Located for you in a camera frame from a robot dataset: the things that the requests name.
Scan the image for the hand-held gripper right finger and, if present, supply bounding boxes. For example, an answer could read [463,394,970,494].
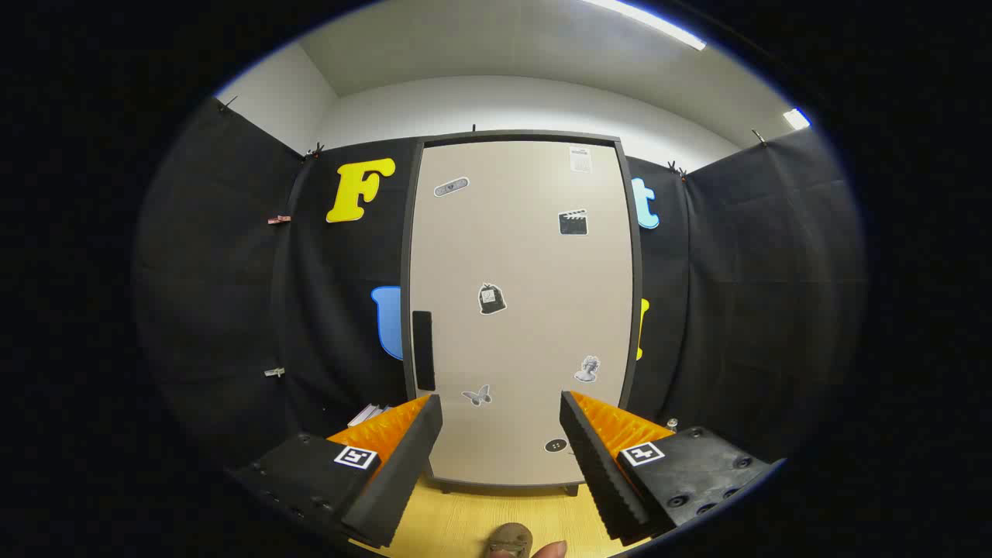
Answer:
[560,391,785,543]

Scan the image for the beige shoe cabinet door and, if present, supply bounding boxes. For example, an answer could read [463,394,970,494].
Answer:
[409,140,636,487]

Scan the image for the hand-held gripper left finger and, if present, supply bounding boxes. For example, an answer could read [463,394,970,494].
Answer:
[229,394,444,549]

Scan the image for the dark grey shoe cabinet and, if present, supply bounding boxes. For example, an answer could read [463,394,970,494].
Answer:
[399,129,645,497]

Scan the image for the long ceiling light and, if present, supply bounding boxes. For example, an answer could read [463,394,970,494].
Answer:
[581,0,708,52]

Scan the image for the black backdrop cloth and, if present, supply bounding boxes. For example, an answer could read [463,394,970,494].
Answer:
[136,97,865,466]

